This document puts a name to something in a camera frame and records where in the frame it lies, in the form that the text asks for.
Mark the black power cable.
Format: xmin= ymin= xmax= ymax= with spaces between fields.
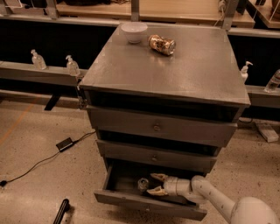
xmin=0 ymin=130 xmax=97 ymax=188

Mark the black power adapter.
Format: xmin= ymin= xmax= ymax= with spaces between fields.
xmin=56 ymin=137 xmax=74 ymax=152

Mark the grey block on floor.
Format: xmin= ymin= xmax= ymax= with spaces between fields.
xmin=255 ymin=122 xmax=279 ymax=143

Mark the grey middle drawer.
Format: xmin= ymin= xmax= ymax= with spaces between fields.
xmin=97 ymin=140 xmax=216 ymax=173

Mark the clear pump bottle near cabinet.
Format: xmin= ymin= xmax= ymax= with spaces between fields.
xmin=66 ymin=55 xmax=81 ymax=76

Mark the wooden workbench top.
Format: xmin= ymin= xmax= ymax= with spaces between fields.
xmin=56 ymin=0 xmax=256 ymax=29

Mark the brown patterned can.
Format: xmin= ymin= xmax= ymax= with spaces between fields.
xmin=148 ymin=34 xmax=176 ymax=56

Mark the white bowl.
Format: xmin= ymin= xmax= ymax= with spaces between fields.
xmin=121 ymin=22 xmax=148 ymax=44

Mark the silver 7up can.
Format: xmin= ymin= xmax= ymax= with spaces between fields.
xmin=137 ymin=178 xmax=149 ymax=193

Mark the grey top drawer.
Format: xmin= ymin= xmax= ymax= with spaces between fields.
xmin=87 ymin=106 xmax=237 ymax=147

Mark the white pump bottle right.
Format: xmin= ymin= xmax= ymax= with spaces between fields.
xmin=240 ymin=61 xmax=252 ymax=81

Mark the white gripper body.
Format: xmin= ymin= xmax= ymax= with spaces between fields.
xmin=164 ymin=176 xmax=192 ymax=197

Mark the grey metal rail shelf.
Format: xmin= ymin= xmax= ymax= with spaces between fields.
xmin=0 ymin=61 xmax=77 ymax=87

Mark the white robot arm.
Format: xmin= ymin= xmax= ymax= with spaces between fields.
xmin=147 ymin=173 xmax=280 ymax=224

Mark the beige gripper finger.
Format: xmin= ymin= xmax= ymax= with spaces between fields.
xmin=150 ymin=173 xmax=168 ymax=182
xmin=147 ymin=186 xmax=168 ymax=196

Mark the grey open bottom drawer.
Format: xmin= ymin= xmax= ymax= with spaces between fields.
xmin=94 ymin=159 xmax=207 ymax=221

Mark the clear pump bottle far left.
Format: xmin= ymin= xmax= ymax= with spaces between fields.
xmin=31 ymin=49 xmax=46 ymax=70

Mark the grey drawer cabinet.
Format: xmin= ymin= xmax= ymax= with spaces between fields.
xmin=79 ymin=23 xmax=252 ymax=176

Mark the black cylindrical handle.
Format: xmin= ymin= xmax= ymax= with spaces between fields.
xmin=53 ymin=199 xmax=70 ymax=224

